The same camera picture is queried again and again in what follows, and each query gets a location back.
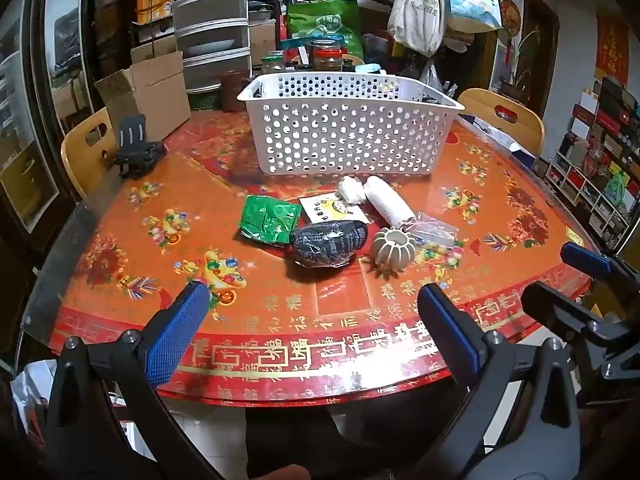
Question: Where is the open cardboard box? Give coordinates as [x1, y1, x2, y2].
[94, 51, 192, 143]

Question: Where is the small cardboard box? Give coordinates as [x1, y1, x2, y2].
[248, 20, 277, 66]

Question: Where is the green foil packet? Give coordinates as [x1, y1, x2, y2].
[239, 195, 302, 246]

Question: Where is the clear plastic bag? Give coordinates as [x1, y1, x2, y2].
[420, 57, 446, 92]
[407, 211, 460, 251]

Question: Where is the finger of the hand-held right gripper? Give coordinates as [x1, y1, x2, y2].
[560, 241, 640, 301]
[520, 281, 607, 334]

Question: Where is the hanging clear plastic bag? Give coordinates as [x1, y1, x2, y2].
[420, 57, 446, 92]

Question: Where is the large dark lid jar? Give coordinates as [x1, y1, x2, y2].
[310, 38, 345, 73]

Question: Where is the red wall poster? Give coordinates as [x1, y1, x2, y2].
[594, 10, 631, 86]

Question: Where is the black sock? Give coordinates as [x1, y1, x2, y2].
[288, 220, 369, 268]

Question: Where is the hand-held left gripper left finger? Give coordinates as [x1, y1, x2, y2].
[45, 280, 221, 480]

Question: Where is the grey plastic drawer tower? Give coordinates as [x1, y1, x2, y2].
[171, 0, 252, 93]

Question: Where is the large white towel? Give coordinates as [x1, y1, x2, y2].
[363, 175, 417, 231]

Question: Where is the white canvas tote bag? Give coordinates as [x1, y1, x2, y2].
[387, 0, 446, 58]

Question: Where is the orange carton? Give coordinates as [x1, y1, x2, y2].
[136, 0, 173, 26]

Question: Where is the green woven basket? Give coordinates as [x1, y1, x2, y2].
[187, 91, 223, 111]

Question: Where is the yellow cartoon card packet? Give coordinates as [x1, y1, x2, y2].
[299, 192, 368, 223]

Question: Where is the green lid glass jar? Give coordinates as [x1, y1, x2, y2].
[261, 52, 287, 77]

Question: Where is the black phone holder clamp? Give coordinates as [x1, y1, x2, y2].
[112, 114, 167, 178]

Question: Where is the green shopping bag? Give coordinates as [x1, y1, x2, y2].
[285, 0, 365, 68]

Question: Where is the beige ribbed soft ball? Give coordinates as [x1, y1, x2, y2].
[370, 226, 417, 268]

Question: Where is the white plastic bag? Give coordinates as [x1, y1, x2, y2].
[10, 360, 58, 436]

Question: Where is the brown ceramic mug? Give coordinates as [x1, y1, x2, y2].
[220, 71, 251, 113]

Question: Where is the shelf of small boxes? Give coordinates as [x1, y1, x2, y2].
[542, 77, 640, 251]

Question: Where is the white perforated plastic basket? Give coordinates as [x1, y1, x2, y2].
[236, 72, 466, 177]

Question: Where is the small white cloth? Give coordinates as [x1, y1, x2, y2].
[337, 176, 371, 206]

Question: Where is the red round wall ornament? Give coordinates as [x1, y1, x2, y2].
[500, 0, 523, 36]

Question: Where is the wooden chair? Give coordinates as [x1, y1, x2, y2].
[457, 88, 545, 158]
[61, 106, 121, 201]

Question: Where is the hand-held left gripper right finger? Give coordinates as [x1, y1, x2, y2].
[416, 283, 582, 480]

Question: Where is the flat cardboard box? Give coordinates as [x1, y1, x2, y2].
[131, 35, 177, 63]

